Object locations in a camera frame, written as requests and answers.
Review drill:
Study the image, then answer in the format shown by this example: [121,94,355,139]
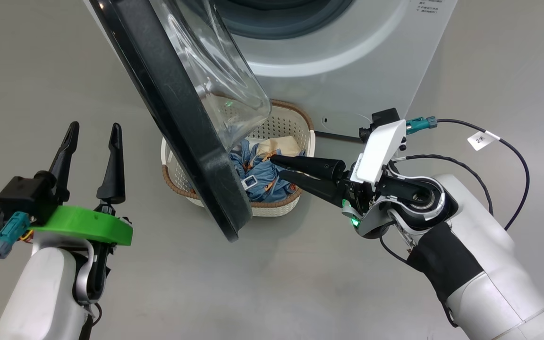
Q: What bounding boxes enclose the right arm teal-plug cable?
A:
[405,116,531,232]

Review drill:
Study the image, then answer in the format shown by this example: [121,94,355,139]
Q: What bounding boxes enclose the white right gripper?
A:
[271,119,408,231]

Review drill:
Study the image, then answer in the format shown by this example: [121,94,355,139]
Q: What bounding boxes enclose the right arm braided black cable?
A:
[388,154,493,217]

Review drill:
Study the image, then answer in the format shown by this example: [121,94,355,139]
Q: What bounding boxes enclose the left arm teal-plug cable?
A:
[0,212,31,340]

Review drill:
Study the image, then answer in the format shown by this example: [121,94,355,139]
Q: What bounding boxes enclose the blue printed garment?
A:
[229,139,303,204]

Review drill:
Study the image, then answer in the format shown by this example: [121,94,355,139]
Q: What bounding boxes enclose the round dark glass washer door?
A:
[88,0,272,243]

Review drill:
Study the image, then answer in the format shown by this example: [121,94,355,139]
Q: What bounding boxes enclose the cream perforated laundry basket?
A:
[161,99,316,218]

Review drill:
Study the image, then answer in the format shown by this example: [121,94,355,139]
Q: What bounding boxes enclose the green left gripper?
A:
[30,121,134,247]

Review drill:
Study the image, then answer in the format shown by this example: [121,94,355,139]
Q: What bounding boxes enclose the white front-load washing machine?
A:
[83,0,459,140]

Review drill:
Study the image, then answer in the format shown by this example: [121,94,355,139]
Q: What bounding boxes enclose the arm teal-plug cable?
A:
[0,212,31,340]
[405,116,531,232]

